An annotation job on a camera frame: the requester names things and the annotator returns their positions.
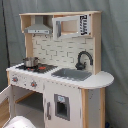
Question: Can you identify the white oven door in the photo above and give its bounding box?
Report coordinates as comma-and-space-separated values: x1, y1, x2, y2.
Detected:
0, 87, 11, 128

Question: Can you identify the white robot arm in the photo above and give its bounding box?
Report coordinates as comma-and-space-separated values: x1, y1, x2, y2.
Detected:
2, 116, 36, 128

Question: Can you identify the wooden toy kitchen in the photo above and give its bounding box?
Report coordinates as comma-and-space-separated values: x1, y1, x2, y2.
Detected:
5, 10, 115, 128

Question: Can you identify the grey sink basin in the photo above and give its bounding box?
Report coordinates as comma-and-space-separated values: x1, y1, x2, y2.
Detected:
52, 68, 92, 81

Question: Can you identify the black faucet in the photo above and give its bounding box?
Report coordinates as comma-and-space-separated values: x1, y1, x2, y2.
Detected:
75, 51, 93, 70

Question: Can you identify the black stovetop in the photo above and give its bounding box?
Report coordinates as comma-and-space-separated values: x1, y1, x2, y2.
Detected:
18, 63, 55, 73

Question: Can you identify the silver cooking pot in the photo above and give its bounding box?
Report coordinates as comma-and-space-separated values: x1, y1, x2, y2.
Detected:
23, 57, 39, 67

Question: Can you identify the right red stove knob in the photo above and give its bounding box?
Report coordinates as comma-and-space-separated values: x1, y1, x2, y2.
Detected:
31, 81, 37, 87

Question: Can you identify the red stove knob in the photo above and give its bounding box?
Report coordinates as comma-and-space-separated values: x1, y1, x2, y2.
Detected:
31, 81, 37, 87
12, 77, 18, 82

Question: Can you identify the white fridge door with dispenser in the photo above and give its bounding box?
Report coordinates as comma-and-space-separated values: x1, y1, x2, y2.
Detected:
44, 82, 82, 128

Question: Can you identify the silver range hood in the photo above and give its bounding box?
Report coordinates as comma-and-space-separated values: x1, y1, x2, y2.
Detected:
24, 15, 52, 34

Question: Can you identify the white microwave cabinet door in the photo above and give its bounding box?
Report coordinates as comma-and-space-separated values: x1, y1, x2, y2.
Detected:
52, 14, 91, 40

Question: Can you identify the left red stove knob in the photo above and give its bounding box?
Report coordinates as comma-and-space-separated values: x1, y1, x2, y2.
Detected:
12, 77, 18, 82

